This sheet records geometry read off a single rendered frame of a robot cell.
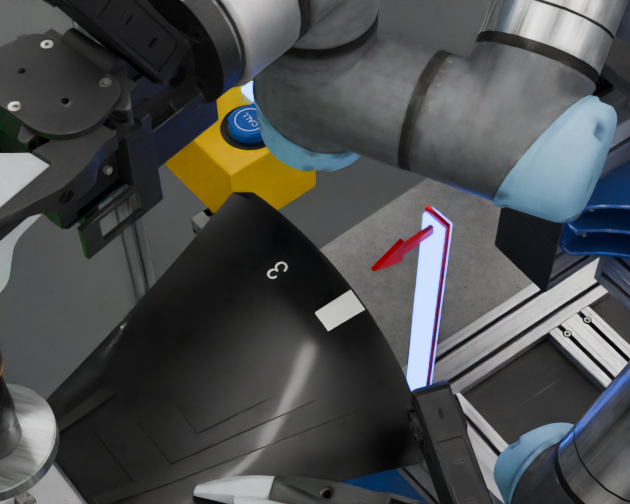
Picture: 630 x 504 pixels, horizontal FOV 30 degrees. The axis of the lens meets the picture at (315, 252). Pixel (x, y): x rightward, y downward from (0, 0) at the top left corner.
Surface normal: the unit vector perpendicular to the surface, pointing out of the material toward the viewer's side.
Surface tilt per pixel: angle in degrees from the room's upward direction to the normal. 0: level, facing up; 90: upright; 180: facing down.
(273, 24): 75
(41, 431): 0
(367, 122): 70
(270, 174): 90
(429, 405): 8
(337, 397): 20
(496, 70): 42
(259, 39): 79
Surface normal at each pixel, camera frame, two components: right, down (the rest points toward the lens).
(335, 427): 0.27, -0.40
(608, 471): -0.64, 0.35
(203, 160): -0.77, 0.51
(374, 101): -0.35, 0.15
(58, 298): 0.63, 0.61
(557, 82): 0.26, 0.13
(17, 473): -0.01, -0.60
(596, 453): -0.83, 0.10
